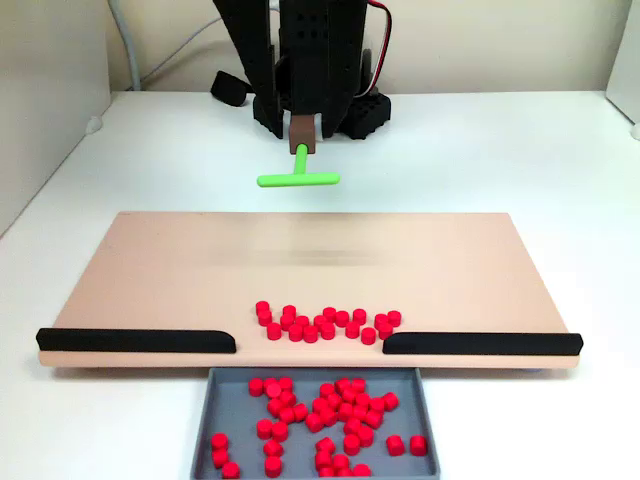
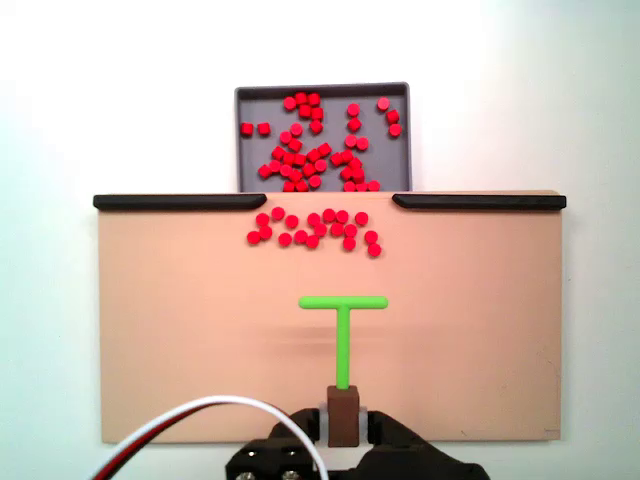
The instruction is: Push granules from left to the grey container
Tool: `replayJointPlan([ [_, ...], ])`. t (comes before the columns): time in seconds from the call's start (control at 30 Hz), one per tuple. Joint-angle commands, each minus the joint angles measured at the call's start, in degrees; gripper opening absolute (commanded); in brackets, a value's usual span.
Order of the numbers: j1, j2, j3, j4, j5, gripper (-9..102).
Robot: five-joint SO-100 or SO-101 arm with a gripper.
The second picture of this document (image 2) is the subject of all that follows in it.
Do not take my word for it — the green T-shaped pusher tool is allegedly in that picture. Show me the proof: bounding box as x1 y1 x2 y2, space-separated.
298 295 390 448

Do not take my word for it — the grey tray container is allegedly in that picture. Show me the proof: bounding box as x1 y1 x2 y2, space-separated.
234 81 413 194

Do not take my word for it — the beige board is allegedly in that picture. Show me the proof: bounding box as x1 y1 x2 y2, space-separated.
93 188 566 445

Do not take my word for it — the red white black servo cable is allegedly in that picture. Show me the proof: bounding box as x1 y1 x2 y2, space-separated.
82 394 331 480

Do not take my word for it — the black board edge rail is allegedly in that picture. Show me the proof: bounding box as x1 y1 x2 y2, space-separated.
392 193 568 212
92 193 268 211

